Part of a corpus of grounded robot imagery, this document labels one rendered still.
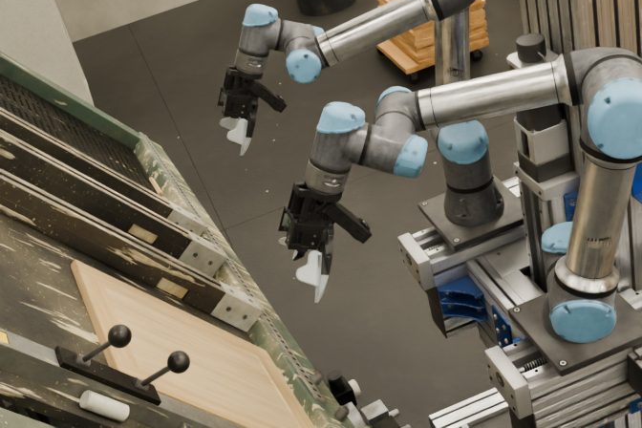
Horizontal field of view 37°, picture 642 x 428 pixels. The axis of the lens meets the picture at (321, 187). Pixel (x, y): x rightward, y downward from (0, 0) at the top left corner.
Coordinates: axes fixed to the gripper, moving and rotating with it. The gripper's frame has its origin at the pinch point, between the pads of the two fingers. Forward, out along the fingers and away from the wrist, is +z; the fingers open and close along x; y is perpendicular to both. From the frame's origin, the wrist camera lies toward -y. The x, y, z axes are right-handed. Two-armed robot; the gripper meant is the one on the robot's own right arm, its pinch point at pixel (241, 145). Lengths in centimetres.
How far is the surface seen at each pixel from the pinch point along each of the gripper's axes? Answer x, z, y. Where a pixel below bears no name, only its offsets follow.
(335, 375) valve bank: 33, 46, -26
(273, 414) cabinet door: 59, 36, 0
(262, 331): 20.0, 41.8, -9.3
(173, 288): 17.1, 32.1, 14.8
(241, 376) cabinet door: 48, 35, 5
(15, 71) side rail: -104, 25, 47
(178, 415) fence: 82, 17, 29
